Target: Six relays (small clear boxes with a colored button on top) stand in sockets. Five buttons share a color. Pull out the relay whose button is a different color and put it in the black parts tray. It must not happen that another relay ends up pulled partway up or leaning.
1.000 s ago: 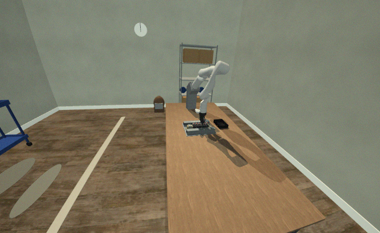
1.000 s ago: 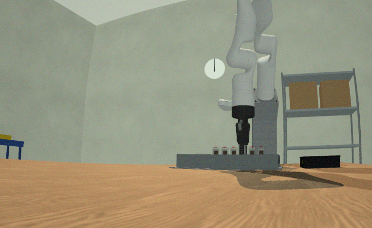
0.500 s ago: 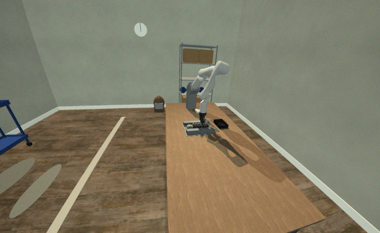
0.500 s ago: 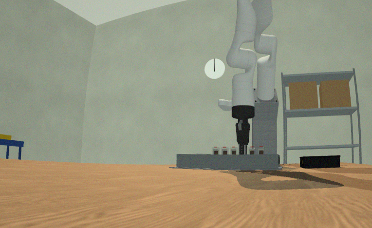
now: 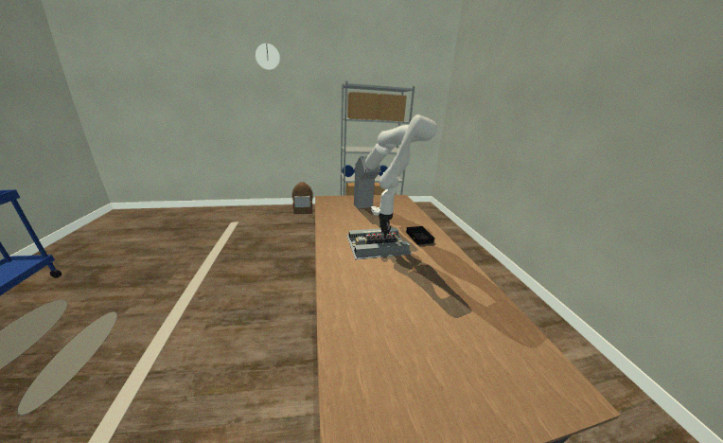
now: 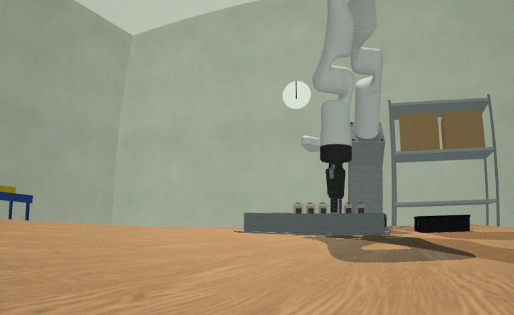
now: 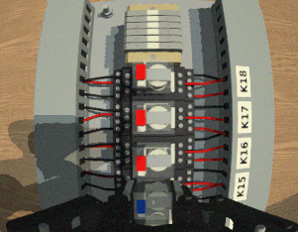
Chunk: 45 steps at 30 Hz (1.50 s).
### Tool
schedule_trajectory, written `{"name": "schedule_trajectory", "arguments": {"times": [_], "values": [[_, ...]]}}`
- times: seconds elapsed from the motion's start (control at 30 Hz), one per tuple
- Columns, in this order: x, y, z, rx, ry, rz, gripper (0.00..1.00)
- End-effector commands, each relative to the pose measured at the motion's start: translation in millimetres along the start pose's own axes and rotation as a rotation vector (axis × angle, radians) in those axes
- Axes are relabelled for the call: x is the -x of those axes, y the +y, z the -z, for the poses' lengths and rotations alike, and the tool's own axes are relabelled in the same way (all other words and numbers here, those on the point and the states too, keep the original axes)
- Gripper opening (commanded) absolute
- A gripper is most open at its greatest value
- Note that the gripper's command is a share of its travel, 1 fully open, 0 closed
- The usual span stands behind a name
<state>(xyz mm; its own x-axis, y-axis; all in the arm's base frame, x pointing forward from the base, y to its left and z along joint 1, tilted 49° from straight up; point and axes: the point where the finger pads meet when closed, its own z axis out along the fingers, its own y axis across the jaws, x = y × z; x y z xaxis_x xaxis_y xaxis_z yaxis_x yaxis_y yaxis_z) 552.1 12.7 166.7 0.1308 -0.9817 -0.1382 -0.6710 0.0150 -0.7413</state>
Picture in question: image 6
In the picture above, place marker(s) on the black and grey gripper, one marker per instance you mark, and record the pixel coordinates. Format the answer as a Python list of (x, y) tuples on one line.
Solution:
[(335, 155)]

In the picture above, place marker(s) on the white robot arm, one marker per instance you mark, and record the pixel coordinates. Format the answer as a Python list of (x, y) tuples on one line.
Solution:
[(344, 19)]

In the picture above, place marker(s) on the black parts tray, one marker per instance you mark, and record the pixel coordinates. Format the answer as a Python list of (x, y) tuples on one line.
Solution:
[(442, 223)]

